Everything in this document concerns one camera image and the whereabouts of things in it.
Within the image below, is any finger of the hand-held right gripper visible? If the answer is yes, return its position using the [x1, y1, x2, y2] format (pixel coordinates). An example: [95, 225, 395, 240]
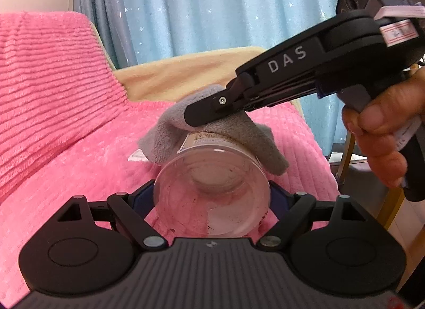
[183, 74, 254, 128]

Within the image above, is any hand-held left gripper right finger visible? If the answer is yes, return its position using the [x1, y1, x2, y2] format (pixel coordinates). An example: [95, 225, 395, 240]
[256, 180, 363, 252]

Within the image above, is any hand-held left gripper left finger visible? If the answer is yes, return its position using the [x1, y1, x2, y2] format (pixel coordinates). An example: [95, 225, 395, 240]
[57, 180, 168, 252]

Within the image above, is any grey cleaning cloth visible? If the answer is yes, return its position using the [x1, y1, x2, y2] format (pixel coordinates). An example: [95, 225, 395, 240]
[138, 84, 289, 176]

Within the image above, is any clear plastic container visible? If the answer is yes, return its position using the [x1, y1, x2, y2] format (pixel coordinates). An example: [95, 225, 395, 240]
[153, 131, 271, 238]

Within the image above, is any person's right hand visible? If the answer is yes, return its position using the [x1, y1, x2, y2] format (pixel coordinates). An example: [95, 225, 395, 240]
[342, 66, 425, 189]

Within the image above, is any blue star curtain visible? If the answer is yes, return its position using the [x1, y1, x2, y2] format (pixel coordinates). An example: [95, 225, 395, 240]
[72, 0, 353, 158]

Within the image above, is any pink ribbed blanket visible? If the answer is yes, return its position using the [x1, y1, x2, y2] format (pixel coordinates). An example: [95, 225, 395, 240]
[0, 11, 340, 299]

